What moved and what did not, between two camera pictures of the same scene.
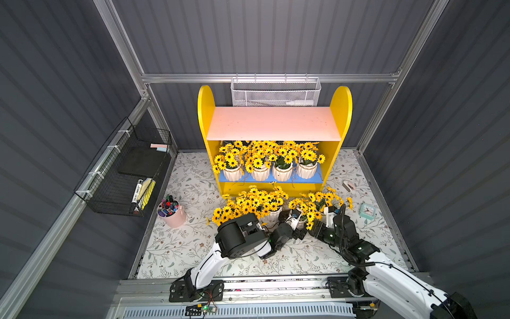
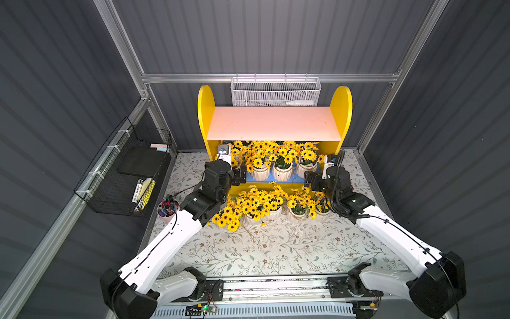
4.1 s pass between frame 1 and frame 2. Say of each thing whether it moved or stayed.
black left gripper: moved
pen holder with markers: stayed
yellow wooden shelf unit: stayed
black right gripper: moved
